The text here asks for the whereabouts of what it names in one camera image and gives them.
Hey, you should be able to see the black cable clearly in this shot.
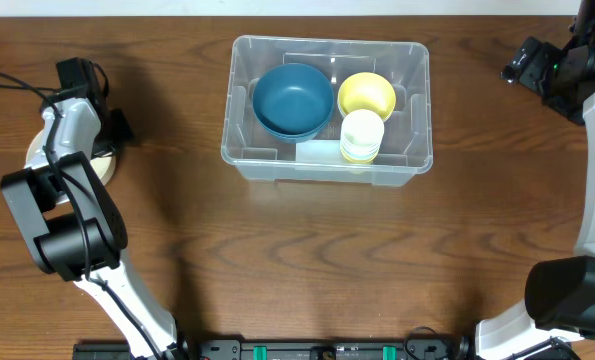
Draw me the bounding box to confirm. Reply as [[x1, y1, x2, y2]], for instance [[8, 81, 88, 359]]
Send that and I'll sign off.
[[0, 66, 163, 360]]

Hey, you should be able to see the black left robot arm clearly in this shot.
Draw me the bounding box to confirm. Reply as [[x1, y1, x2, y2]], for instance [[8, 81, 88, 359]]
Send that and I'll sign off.
[[0, 96, 189, 359]]

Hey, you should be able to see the dark blue bowl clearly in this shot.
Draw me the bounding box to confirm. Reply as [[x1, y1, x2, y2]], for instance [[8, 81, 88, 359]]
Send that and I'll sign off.
[[252, 63, 335, 115], [254, 112, 332, 144]]

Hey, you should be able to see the white label in container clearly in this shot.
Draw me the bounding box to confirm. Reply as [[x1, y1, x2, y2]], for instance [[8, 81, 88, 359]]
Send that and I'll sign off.
[[295, 140, 344, 164]]

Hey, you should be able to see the clear plastic storage container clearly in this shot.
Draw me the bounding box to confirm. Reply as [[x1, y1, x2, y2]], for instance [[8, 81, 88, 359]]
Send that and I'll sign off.
[[221, 35, 433, 187]]

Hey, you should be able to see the small yellow bowl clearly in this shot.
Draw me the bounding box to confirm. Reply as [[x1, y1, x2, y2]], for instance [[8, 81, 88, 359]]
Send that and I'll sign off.
[[337, 72, 397, 122]]

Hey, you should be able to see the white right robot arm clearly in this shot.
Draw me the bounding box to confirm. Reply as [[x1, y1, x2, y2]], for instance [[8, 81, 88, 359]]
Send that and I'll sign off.
[[459, 0, 595, 359]]

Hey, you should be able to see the large cream bowl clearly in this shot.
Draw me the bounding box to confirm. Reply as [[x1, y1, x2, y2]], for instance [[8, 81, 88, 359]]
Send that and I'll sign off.
[[25, 131, 117, 186]]

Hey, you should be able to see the cream plastic cup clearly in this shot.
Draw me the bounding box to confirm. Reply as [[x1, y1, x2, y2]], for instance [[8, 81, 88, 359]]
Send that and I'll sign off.
[[340, 109, 385, 148]]

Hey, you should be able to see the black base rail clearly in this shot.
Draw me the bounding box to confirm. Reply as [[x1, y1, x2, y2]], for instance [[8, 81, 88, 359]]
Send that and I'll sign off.
[[71, 337, 471, 360]]

